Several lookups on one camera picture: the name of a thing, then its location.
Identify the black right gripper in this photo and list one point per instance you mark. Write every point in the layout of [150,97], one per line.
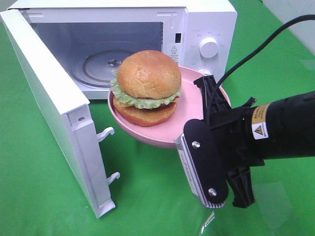
[236,132]

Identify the pink round plate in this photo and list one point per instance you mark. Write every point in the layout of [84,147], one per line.
[165,134]

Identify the white microwave knob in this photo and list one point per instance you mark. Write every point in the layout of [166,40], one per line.
[208,47]
[206,72]

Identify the burger with lettuce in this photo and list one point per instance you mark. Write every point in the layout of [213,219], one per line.
[146,88]

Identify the white microwave door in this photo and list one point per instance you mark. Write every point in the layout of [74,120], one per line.
[66,111]

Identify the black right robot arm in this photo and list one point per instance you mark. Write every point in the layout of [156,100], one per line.
[290,128]

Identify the glass microwave turntable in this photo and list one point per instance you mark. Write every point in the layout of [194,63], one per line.
[97,69]

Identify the white microwave oven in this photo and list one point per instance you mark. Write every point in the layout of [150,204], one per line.
[174,27]

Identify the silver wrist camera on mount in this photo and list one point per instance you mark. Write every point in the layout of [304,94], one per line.
[202,164]

